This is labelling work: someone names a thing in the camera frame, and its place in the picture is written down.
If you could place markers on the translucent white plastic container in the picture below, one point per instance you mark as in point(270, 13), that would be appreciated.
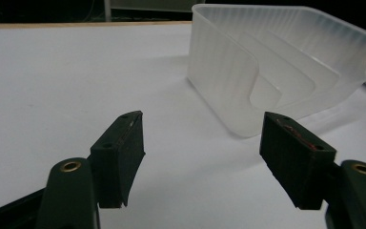
point(228, 79)

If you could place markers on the metal stand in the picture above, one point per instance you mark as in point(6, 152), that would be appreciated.
point(107, 10)

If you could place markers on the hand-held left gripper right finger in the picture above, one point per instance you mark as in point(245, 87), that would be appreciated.
point(301, 165)

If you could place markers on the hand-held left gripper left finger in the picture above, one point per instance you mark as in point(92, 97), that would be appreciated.
point(116, 165)

